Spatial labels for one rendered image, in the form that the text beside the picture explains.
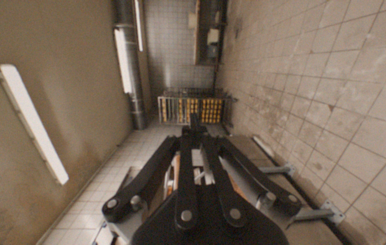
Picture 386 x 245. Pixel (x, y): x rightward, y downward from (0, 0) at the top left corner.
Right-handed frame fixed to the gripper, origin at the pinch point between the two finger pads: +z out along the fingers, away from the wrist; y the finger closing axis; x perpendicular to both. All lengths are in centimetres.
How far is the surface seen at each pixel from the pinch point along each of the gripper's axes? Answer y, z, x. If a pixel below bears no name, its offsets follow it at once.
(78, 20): -144, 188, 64
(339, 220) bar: 116, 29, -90
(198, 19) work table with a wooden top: 31, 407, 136
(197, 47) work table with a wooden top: 32, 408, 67
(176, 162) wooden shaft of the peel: -3.4, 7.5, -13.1
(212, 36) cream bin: 77, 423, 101
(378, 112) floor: 116, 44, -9
